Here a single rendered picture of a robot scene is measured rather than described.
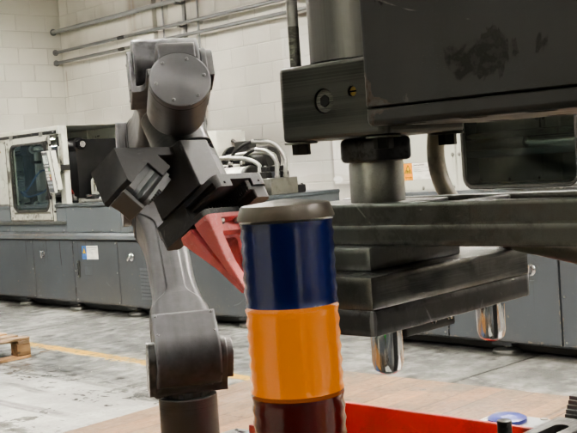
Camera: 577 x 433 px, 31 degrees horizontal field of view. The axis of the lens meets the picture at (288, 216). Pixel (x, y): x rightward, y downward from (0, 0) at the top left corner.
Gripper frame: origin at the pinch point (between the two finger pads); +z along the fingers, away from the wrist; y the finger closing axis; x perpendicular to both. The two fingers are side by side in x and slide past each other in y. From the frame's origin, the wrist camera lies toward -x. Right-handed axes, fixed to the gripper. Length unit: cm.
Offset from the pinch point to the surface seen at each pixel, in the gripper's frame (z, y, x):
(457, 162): -151, -231, 457
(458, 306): 15.3, 27.7, -11.8
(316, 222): 15, 41, -39
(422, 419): 17.8, 1.8, 12.8
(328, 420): 22, 37, -39
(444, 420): 18.8, 4.1, 12.8
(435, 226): 11.6, 32.6, -17.4
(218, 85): -453, -558, 682
